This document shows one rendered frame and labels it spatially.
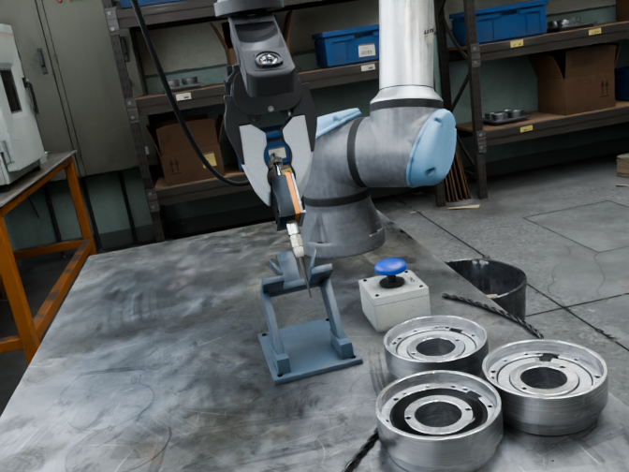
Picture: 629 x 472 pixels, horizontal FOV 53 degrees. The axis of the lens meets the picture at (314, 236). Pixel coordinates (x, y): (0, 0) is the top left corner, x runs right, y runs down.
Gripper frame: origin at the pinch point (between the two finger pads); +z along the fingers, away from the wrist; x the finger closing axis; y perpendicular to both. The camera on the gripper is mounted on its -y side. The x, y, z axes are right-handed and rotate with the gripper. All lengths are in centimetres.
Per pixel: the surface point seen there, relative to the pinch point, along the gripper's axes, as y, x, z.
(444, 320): -6.7, -14.2, 16.1
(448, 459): -26.8, -5.2, 17.4
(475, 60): 314, -184, 8
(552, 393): -23.4, -16.5, 16.7
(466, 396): -20.4, -9.9, 16.8
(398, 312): 1.1, -11.6, 17.5
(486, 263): 106, -77, 58
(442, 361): -15.7, -9.9, 15.6
